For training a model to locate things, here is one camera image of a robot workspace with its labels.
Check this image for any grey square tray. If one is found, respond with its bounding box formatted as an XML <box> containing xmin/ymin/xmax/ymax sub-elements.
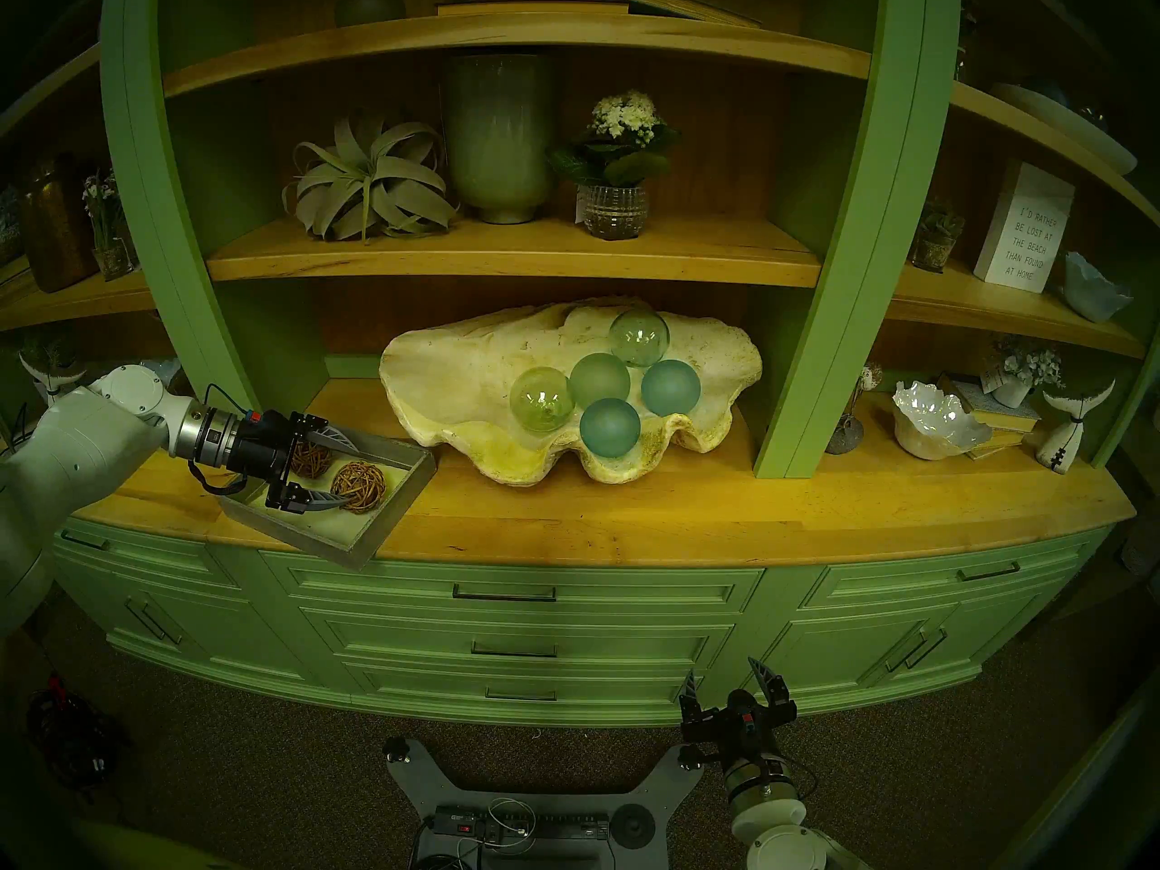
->
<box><xmin>217</xmin><ymin>424</ymin><xmax>438</xmax><ymax>570</ymax></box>

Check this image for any white beach quote sign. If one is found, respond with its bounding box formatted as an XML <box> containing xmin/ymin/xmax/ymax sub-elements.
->
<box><xmin>972</xmin><ymin>159</ymin><xmax>1077</xmax><ymax>295</ymax></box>

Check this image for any green wooden shelf cabinet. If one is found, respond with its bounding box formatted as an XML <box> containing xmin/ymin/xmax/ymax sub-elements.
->
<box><xmin>0</xmin><ymin>0</ymin><xmax>1160</xmax><ymax>729</ymax></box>

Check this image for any white whale tail figurine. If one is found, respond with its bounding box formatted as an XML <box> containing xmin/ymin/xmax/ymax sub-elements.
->
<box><xmin>1036</xmin><ymin>378</ymin><xmax>1117</xmax><ymax>475</ymax></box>
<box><xmin>18</xmin><ymin>352</ymin><xmax>88</xmax><ymax>400</ymax></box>

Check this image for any frosted pale green glass ball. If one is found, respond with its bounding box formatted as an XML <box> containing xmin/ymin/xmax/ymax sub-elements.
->
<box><xmin>568</xmin><ymin>352</ymin><xmax>632</xmax><ymax>411</ymax></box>

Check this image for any brown glass bottle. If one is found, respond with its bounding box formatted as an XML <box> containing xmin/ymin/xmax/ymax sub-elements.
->
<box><xmin>20</xmin><ymin>155</ymin><xmax>99</xmax><ymax>294</ymax></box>

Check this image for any grey green air plant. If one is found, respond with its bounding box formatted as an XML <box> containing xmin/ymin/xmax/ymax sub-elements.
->
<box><xmin>283</xmin><ymin>111</ymin><xmax>460</xmax><ymax>244</ymax></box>

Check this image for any white flowers white pot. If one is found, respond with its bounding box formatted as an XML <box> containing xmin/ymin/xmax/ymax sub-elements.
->
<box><xmin>981</xmin><ymin>335</ymin><xmax>1063</xmax><ymax>410</ymax></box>

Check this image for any black power strip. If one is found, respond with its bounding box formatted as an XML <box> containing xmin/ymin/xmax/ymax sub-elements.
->
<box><xmin>433</xmin><ymin>807</ymin><xmax>611</xmax><ymax>842</ymax></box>

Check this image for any tan cover book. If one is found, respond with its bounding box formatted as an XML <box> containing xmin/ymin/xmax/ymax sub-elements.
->
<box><xmin>962</xmin><ymin>427</ymin><xmax>1023</xmax><ymax>462</ymax></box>

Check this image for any white shell shaped bowl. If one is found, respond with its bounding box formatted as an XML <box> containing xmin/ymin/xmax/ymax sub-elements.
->
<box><xmin>893</xmin><ymin>379</ymin><xmax>993</xmax><ymax>462</ymax></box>

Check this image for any frosted teal glass ball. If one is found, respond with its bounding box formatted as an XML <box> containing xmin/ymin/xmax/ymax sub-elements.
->
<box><xmin>579</xmin><ymin>397</ymin><xmax>642</xmax><ymax>459</ymax></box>
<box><xmin>641</xmin><ymin>359</ymin><xmax>702</xmax><ymax>418</ymax></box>

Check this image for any small flowers glass vase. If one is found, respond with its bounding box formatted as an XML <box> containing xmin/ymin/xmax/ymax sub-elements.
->
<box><xmin>82</xmin><ymin>170</ymin><xmax>139</xmax><ymax>282</ymax></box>

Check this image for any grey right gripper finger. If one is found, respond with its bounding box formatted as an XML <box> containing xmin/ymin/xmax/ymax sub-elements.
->
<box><xmin>749</xmin><ymin>657</ymin><xmax>800</xmax><ymax>725</ymax></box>
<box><xmin>678</xmin><ymin>670</ymin><xmax>708</xmax><ymax>745</ymax></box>

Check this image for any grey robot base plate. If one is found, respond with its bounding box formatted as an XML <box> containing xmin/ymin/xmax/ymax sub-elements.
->
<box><xmin>382</xmin><ymin>737</ymin><xmax>706</xmax><ymax>870</ymax></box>

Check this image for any large white dish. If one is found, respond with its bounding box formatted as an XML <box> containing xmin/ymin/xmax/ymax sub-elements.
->
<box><xmin>990</xmin><ymin>82</ymin><xmax>1138</xmax><ymax>176</ymax></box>

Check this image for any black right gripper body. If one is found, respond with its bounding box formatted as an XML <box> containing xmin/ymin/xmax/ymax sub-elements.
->
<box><xmin>705</xmin><ymin>688</ymin><xmax>784</xmax><ymax>765</ymax></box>

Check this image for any clear green glass ball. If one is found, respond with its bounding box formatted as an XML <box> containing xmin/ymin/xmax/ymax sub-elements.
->
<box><xmin>509</xmin><ymin>366</ymin><xmax>577</xmax><ymax>434</ymax></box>

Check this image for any pale blue wavy bowl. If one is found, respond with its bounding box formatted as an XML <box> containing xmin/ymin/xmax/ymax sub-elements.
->
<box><xmin>1062</xmin><ymin>250</ymin><xmax>1134</xmax><ymax>324</ymax></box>

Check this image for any brown wicker ball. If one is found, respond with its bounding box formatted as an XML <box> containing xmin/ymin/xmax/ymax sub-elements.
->
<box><xmin>330</xmin><ymin>459</ymin><xmax>388</xmax><ymax>516</ymax></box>
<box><xmin>290</xmin><ymin>435</ymin><xmax>334</xmax><ymax>481</ymax></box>

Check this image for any black red floor device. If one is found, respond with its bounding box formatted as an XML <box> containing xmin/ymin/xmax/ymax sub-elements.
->
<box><xmin>25</xmin><ymin>673</ymin><xmax>132</xmax><ymax>792</ymax></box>

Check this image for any giant clam shell bowl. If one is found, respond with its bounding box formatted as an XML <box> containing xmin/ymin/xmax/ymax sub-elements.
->
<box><xmin>379</xmin><ymin>297</ymin><xmax>764</xmax><ymax>487</ymax></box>

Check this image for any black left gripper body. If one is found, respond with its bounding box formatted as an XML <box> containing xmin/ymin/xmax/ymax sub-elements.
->
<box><xmin>227</xmin><ymin>409</ymin><xmax>300</xmax><ymax>491</ymax></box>

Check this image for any flat wooden board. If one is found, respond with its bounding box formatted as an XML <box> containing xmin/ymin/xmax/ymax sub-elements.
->
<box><xmin>437</xmin><ymin>1</ymin><xmax>631</xmax><ymax>17</ymax></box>

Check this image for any small bird figurine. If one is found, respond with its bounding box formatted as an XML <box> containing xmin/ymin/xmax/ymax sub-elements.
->
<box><xmin>825</xmin><ymin>362</ymin><xmax>885</xmax><ymax>456</ymax></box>

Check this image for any small plant dark pot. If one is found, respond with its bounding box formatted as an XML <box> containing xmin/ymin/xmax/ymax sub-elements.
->
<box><xmin>911</xmin><ymin>202</ymin><xmax>966</xmax><ymax>274</ymax></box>

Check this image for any tall green ceramic vase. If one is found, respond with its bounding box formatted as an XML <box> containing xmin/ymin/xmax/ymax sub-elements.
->
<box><xmin>442</xmin><ymin>51</ymin><xmax>558</xmax><ymax>226</ymax></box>

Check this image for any grey cover book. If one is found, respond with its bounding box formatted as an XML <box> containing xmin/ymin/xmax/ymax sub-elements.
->
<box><xmin>938</xmin><ymin>374</ymin><xmax>1041</xmax><ymax>425</ymax></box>

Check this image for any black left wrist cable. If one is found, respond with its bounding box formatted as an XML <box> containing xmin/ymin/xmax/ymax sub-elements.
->
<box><xmin>187</xmin><ymin>383</ymin><xmax>262</xmax><ymax>498</ymax></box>

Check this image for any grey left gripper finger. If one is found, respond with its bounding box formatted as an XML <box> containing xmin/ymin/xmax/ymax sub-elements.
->
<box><xmin>265</xmin><ymin>483</ymin><xmax>355</xmax><ymax>516</ymax></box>
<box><xmin>289</xmin><ymin>413</ymin><xmax>364</xmax><ymax>456</ymax></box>

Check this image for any white flower plant glass pot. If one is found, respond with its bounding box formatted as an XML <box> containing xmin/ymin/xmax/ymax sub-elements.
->
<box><xmin>546</xmin><ymin>91</ymin><xmax>681</xmax><ymax>242</ymax></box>

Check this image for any thin white cable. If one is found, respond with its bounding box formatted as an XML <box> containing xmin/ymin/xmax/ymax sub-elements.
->
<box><xmin>458</xmin><ymin>797</ymin><xmax>537</xmax><ymax>870</ymax></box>

